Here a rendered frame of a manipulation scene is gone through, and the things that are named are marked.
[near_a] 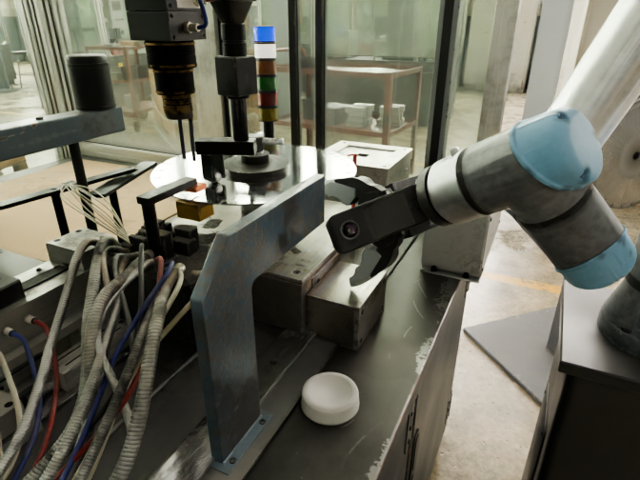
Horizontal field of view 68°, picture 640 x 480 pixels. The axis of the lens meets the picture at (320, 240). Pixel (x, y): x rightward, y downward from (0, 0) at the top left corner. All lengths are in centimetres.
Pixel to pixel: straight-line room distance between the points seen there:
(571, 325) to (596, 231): 33
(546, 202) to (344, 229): 20
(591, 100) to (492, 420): 126
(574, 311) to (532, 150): 45
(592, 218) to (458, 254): 39
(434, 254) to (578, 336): 26
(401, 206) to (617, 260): 22
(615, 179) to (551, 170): 121
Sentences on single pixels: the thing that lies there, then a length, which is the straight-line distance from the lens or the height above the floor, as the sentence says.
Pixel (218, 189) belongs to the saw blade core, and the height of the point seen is 95.
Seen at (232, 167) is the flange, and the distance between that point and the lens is 77.
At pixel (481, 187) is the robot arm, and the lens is 49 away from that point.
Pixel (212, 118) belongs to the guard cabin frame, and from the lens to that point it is 139.
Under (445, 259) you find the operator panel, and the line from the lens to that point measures 87.
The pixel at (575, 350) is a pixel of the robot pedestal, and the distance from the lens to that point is 77.
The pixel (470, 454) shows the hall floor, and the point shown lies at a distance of 160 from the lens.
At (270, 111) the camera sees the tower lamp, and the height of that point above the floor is 99.
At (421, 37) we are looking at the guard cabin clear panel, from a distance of 113.
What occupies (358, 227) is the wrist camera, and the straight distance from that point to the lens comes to 53.
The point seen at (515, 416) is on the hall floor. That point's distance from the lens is 175.
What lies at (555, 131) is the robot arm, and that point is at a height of 109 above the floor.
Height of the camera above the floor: 117
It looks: 25 degrees down
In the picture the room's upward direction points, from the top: straight up
